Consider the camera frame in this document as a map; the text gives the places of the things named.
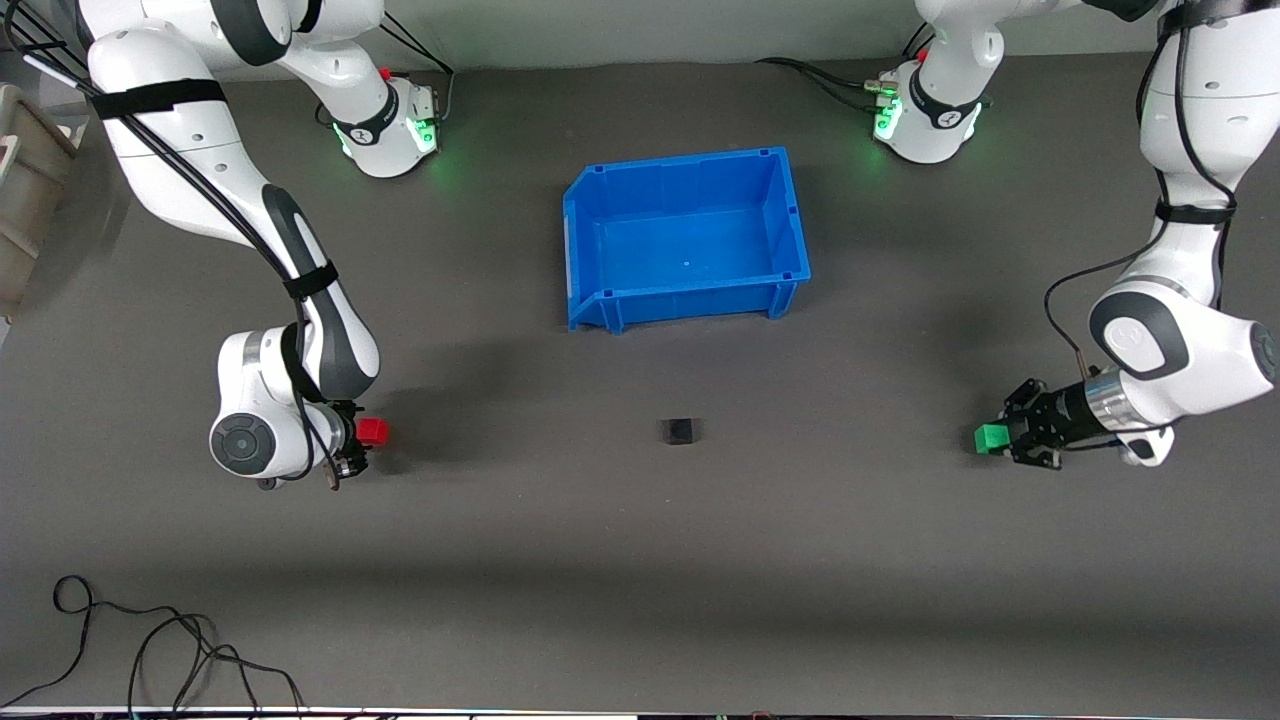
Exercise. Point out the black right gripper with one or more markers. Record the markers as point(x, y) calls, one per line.
point(349, 437)

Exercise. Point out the small green cube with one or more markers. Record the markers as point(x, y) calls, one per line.
point(990, 438)

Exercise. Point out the blue plastic storage bin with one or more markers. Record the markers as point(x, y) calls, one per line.
point(690, 240)

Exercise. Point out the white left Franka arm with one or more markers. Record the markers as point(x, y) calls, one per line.
point(1230, 120)

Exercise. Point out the small red cube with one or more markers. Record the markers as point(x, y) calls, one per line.
point(373, 432)

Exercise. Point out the small black cube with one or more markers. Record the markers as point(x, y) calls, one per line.
point(680, 431)

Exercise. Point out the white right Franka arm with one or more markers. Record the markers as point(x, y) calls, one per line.
point(190, 190)

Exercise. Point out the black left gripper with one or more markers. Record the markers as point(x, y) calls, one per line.
point(1058, 412)

